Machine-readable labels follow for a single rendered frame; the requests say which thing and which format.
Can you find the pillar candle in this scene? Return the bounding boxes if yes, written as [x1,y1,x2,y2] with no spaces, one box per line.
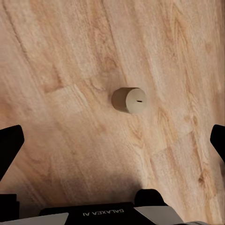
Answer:
[112,87,147,114]

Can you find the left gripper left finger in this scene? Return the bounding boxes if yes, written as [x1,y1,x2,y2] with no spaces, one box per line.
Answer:
[0,125,24,181]

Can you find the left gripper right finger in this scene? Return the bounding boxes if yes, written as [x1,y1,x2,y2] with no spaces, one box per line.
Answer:
[210,125,225,162]

